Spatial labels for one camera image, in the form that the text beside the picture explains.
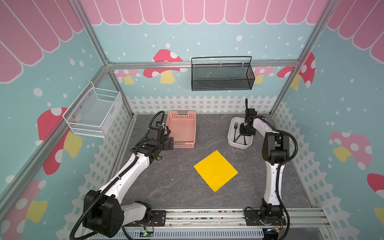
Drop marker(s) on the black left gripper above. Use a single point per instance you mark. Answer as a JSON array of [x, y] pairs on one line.
[[167, 142]]

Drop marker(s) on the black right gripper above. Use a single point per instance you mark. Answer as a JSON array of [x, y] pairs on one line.
[[245, 129]]

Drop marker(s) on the purple metal fork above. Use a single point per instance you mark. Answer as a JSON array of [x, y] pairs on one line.
[[235, 128]]

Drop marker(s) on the yellow paper napkin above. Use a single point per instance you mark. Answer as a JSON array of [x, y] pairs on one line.
[[215, 170]]

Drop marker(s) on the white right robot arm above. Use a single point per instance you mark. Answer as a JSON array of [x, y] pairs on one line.
[[279, 148]]

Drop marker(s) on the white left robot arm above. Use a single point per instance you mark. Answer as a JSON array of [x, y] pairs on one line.
[[103, 212]]

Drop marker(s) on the white plastic tub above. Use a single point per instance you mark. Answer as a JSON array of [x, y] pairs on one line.
[[244, 141]]

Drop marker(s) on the pink perforated plastic basket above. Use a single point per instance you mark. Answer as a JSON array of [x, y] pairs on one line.
[[183, 128]]

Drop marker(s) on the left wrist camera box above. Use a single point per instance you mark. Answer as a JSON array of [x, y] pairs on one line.
[[158, 133]]

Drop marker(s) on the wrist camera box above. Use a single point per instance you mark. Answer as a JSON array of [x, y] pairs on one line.
[[158, 133], [249, 115]]

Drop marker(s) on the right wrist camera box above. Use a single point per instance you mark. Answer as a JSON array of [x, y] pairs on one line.
[[249, 115]]

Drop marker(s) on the black mesh wall basket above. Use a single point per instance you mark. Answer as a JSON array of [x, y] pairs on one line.
[[229, 73]]

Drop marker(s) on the white wire wall basket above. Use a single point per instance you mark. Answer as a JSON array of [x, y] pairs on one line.
[[93, 112]]

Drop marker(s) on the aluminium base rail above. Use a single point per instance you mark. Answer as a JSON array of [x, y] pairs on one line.
[[229, 224]]

